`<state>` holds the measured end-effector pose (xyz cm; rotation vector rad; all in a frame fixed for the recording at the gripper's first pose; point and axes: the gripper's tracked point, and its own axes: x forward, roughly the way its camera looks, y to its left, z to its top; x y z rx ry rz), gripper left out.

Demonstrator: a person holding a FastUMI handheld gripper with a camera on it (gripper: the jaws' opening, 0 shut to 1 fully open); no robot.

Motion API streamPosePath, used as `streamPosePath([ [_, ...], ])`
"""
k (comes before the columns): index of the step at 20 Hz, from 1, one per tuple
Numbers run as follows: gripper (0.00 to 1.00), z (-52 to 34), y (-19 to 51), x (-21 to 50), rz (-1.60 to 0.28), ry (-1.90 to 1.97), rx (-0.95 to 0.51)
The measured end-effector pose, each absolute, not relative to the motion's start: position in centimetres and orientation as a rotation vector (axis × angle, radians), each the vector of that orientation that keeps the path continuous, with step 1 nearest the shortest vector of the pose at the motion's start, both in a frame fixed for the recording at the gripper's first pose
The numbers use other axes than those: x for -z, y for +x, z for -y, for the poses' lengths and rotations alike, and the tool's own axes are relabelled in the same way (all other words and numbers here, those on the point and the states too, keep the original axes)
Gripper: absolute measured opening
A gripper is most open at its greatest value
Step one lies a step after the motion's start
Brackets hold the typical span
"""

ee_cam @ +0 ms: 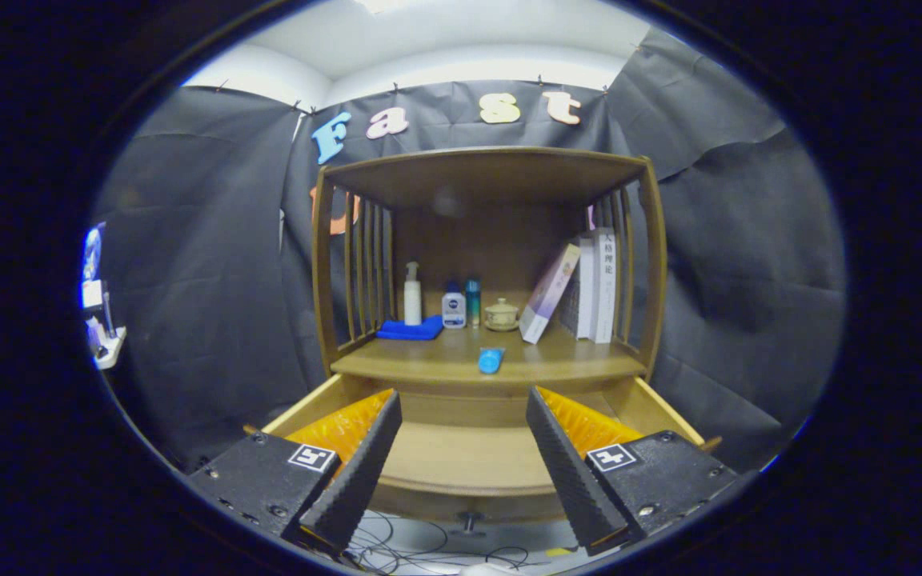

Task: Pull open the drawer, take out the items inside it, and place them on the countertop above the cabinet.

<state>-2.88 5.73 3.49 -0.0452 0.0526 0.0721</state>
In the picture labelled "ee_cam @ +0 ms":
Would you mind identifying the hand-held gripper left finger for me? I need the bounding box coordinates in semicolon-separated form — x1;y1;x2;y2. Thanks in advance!
189;390;404;557

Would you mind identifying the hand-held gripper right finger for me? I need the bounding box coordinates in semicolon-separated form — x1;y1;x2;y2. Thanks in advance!
525;386;740;558

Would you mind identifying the wooden drawer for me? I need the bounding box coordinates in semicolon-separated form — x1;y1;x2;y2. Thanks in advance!
243;374;722;535

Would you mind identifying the wooden countertop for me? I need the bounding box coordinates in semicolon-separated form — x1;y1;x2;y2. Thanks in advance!
331;326;647;386

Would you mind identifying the wooden cabinet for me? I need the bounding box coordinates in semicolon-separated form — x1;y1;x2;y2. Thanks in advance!
311;146;667;401

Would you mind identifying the blue folded cloth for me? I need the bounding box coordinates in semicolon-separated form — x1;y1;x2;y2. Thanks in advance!
375;314;445;341

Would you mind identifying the beige lidded teacup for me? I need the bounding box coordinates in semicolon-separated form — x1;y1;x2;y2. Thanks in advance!
483;298;520;332

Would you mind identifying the white pump bottle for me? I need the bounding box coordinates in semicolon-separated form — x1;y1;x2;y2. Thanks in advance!
403;262;423;326

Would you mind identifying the purple white book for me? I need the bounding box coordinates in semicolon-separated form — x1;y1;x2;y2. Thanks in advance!
519;243;582;345

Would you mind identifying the white blue-capped lotion bottle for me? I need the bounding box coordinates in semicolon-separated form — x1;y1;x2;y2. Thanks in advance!
442;282;467;330

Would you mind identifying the white book patterned cover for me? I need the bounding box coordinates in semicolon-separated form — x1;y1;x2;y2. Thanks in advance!
561;236;596;339

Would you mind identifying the black backdrop cloth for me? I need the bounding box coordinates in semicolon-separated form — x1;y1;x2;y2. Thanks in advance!
89;28;846;473

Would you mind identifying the ceiling light panel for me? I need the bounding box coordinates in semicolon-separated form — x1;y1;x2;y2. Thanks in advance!
353;0;430;14

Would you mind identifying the tangle of black cables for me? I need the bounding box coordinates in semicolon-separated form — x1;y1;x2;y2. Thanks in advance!
345;512;550;575

